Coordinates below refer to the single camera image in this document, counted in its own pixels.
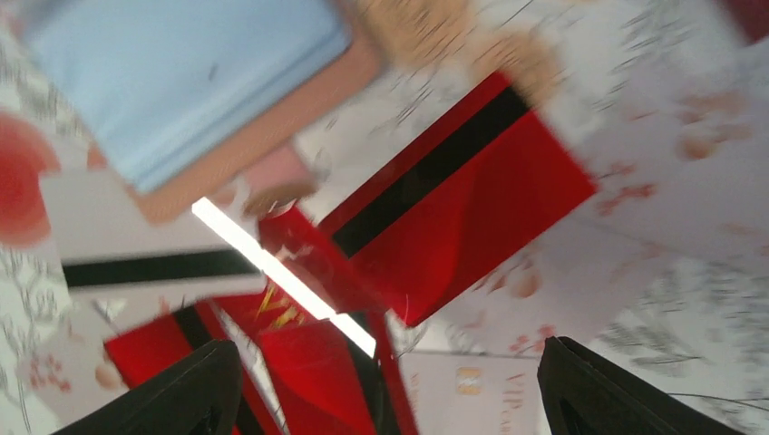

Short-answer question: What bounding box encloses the tan leather card holder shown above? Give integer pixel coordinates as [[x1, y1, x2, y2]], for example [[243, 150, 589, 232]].
[[11, 1, 385, 224]]

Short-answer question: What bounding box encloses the red card black stripe bottom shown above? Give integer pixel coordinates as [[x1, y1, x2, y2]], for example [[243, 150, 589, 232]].
[[102, 300, 284, 435]]

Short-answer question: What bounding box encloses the white card black stripe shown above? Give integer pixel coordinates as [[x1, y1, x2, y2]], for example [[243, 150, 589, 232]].
[[0, 111, 268, 314]]

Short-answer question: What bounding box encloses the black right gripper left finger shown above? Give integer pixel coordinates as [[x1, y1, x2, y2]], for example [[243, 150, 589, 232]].
[[57, 340, 242, 435]]

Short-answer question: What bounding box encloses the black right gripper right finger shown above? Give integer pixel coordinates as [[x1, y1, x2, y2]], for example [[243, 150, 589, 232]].
[[537, 336, 737, 435]]

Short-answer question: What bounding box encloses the red card black stripe upright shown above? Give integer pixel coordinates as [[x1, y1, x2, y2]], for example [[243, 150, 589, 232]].
[[319, 72, 596, 326]]

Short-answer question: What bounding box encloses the red VIP card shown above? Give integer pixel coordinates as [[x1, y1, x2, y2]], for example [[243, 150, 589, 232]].
[[193, 201, 376, 357]]

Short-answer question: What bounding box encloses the white floral card bottom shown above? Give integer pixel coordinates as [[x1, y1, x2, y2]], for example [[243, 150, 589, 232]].
[[17, 297, 169, 429]]

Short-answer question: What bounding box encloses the red card black stripe right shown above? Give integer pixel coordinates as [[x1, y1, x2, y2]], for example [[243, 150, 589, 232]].
[[258, 318, 422, 435]]

